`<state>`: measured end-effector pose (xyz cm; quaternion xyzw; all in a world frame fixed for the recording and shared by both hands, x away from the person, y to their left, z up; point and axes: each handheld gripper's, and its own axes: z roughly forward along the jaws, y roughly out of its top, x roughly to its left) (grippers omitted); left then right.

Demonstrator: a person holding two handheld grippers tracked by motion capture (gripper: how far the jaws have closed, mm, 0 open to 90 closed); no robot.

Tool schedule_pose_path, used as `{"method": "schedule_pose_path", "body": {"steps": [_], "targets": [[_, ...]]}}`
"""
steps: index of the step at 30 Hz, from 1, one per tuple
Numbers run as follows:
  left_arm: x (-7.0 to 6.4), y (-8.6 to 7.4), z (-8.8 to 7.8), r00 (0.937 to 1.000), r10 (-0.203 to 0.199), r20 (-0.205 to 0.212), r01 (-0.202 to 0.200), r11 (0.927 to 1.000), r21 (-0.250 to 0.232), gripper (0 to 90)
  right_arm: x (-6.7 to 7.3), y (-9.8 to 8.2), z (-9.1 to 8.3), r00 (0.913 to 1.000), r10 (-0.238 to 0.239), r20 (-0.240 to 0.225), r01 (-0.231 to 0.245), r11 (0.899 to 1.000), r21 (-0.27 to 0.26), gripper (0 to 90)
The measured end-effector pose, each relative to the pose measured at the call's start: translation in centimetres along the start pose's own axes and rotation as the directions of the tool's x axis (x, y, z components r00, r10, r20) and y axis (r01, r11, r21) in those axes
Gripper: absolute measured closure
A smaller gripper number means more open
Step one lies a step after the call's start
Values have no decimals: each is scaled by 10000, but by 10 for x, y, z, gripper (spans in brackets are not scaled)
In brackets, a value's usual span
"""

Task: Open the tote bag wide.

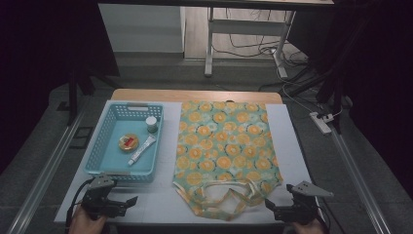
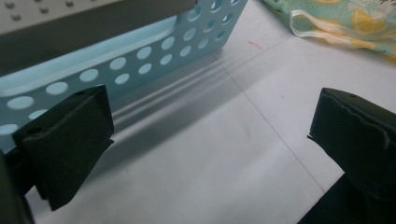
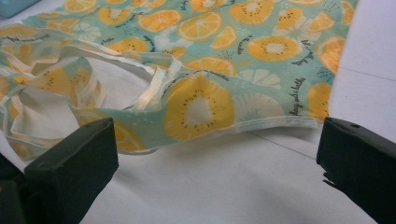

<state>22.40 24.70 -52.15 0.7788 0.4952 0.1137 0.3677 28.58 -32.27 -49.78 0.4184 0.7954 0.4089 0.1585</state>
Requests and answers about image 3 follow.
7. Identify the citrus print cloth bag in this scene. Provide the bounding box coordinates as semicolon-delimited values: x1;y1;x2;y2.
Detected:
0;0;359;161

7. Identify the white table mat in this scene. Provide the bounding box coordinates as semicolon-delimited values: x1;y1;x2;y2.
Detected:
0;0;396;224

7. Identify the light blue plastic basket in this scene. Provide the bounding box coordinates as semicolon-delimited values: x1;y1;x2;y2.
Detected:
0;0;41;19

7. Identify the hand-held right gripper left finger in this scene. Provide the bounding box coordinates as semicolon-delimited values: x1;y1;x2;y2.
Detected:
23;117;120;224

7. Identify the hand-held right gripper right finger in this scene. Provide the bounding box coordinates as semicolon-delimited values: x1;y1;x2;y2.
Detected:
316;117;396;224

